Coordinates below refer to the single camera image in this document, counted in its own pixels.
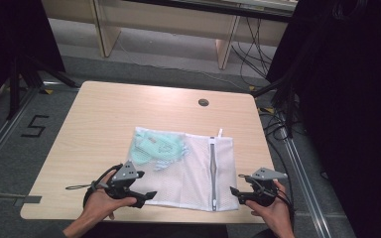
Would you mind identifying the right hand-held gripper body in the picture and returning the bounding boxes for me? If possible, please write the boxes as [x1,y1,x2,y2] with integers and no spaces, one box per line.
[244,167,289,208]

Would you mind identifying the mint green cloth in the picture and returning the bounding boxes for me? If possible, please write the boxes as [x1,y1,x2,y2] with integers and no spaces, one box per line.
[127,130,185,167]

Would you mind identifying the grey tape strip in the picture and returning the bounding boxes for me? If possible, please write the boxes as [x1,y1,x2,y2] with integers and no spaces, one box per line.
[12,194,44,208]

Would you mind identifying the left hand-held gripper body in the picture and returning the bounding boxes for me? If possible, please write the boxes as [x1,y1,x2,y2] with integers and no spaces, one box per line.
[104,161,140,200]

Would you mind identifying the black floor cables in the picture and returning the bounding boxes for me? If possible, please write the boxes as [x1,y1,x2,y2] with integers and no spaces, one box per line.
[258,107,300,186]

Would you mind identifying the grey floor cable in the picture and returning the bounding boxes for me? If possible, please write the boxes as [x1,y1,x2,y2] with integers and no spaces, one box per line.
[0,187,25,200]

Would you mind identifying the thin black cable loop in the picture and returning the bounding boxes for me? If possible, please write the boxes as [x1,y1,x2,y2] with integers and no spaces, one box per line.
[64,182,95,191]

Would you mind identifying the person's right hand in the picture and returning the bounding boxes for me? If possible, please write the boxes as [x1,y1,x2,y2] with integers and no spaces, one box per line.
[245,179,295,233]

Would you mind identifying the hanging black cable bundle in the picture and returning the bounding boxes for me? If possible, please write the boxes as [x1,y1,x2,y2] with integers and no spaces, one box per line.
[230,15,276,87]

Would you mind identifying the pale blue striped cloth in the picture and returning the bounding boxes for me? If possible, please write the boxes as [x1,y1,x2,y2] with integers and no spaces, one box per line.
[152,147,191,173]

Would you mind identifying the person's left hand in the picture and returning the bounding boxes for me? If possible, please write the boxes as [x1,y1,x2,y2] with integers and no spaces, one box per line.
[83,171,138,221]

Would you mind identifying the black metal stand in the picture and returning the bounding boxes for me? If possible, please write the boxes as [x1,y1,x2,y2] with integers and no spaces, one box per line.
[5,55,81,121]
[250,63,301,139]

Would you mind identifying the light wooden desk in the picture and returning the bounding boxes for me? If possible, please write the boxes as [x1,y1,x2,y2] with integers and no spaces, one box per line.
[41,0,300,70]

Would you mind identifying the metal floor rail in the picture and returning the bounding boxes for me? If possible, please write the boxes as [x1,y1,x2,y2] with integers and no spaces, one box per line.
[277,111,334,238]
[0,84,42,178]

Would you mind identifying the black curtain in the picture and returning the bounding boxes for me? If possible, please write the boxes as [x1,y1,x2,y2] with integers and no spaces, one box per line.
[265,0,381,238]
[0,0,65,112]

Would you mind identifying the white mesh laundry bag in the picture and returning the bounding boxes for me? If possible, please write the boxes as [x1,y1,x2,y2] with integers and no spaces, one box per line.
[125,126,240,213]

